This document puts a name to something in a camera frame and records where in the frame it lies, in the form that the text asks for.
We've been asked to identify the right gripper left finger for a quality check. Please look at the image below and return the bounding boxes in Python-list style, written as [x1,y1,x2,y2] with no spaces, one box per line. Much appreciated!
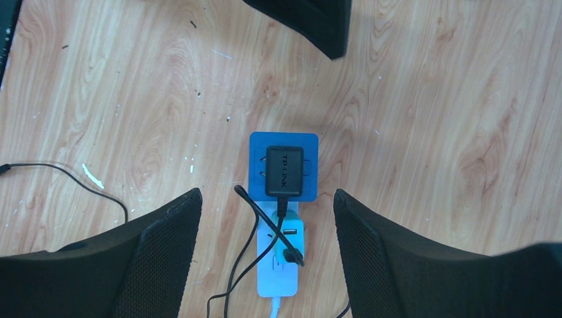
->
[1,188,202,317]

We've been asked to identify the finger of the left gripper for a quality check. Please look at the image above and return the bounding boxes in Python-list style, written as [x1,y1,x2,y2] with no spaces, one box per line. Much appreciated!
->
[245,0,352,60]

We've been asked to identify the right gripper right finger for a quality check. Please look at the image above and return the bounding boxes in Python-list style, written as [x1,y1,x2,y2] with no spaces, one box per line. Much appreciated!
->
[333,189,561,317]

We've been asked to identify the light blue power strip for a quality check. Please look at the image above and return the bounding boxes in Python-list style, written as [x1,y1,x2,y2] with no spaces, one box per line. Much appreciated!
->
[257,201,300,317]

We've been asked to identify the dark blue cube adapter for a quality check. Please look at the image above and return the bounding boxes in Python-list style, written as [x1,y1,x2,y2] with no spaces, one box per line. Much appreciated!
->
[248,131,319,202]

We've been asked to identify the black TP-Link charger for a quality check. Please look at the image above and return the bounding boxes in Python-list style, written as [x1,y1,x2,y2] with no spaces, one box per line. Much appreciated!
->
[206,146,305,317]

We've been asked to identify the teal small plug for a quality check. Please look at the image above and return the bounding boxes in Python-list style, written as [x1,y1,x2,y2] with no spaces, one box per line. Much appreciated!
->
[273,210,305,264]

